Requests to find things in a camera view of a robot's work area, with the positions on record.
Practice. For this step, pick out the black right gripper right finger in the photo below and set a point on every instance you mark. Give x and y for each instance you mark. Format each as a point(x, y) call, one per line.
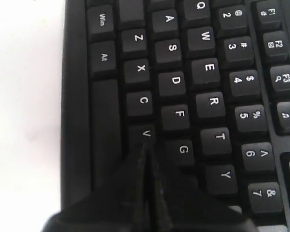
point(178, 205)

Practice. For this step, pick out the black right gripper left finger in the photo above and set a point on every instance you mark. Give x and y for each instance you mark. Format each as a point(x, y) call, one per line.
point(118, 205)

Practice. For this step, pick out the black acer keyboard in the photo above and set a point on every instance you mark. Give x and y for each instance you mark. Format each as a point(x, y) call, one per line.
point(208, 80)

